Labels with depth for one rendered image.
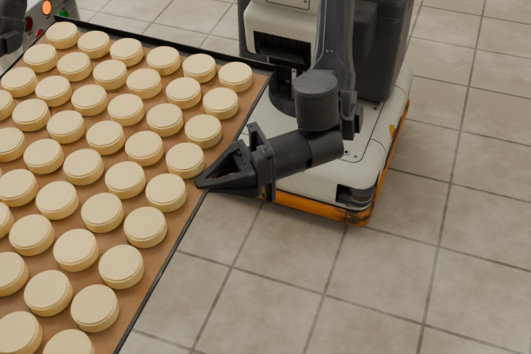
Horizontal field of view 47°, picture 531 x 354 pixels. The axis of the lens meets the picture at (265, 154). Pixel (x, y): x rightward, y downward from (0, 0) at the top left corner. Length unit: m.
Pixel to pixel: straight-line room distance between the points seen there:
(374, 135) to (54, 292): 1.41
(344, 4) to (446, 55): 2.04
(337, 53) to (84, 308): 0.47
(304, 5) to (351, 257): 0.82
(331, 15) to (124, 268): 0.44
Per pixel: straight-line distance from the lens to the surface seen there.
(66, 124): 0.89
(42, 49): 1.03
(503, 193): 2.30
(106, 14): 3.18
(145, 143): 0.83
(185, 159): 0.80
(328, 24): 0.88
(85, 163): 0.83
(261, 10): 1.65
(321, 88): 0.77
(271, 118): 2.00
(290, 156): 0.80
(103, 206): 0.78
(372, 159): 1.90
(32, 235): 0.78
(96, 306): 0.71
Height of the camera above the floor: 1.58
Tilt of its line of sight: 44 degrees down
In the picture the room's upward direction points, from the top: straight up
